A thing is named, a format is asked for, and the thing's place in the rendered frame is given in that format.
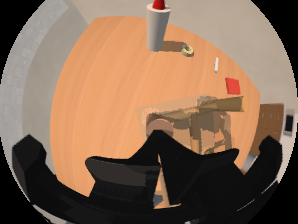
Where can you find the red flat rectangular pad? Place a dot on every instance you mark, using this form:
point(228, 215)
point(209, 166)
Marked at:
point(232, 86)

